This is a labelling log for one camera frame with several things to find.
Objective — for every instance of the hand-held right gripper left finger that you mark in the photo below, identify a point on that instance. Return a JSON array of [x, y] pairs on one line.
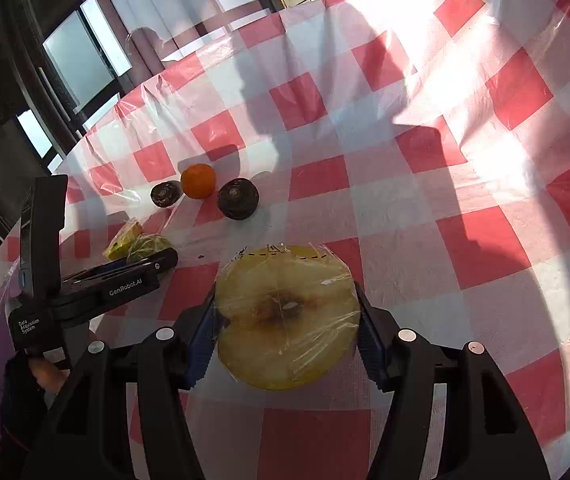
[[201, 341]]

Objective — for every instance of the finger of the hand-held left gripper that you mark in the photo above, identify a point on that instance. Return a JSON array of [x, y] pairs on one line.
[[130, 285], [110, 271]]

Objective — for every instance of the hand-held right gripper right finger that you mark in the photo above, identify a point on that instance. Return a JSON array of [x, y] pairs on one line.
[[371, 347]]

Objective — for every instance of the halved apple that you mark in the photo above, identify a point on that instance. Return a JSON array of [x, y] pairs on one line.
[[287, 317]]

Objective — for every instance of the person's left hand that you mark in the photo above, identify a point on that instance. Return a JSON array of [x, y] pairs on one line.
[[25, 400]]

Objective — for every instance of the yellow fruit piece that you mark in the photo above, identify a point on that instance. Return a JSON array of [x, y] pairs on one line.
[[124, 239]]

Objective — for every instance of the green fruit piece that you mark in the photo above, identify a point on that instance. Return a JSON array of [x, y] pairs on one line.
[[152, 246]]

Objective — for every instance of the small dark round fruit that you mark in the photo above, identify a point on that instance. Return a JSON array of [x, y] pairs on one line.
[[166, 194]]

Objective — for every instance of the orange tangerine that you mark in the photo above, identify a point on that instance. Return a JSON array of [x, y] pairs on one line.
[[198, 180]]

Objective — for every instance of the large dark round fruit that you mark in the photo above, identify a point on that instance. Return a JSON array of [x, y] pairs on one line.
[[237, 199]]

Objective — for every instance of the red white checkered tablecloth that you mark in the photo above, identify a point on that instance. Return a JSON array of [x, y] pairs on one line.
[[415, 185]]

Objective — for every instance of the dark framed window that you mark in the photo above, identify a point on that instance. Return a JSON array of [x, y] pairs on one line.
[[75, 55]]

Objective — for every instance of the pink curtain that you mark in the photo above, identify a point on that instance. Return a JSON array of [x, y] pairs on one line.
[[175, 5]]

